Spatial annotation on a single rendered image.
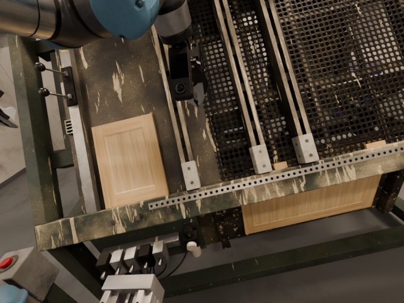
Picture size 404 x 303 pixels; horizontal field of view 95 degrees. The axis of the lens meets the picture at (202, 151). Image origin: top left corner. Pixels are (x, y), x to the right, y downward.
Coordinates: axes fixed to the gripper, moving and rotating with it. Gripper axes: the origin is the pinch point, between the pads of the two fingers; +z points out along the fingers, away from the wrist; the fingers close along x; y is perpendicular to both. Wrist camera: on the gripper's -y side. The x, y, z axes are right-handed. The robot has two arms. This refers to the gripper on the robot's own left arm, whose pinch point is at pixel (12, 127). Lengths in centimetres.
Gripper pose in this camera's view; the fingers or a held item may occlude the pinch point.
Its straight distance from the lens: 95.4
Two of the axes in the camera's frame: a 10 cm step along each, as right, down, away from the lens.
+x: -9.7, 1.3, 1.9
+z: 2.3, 5.1, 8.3
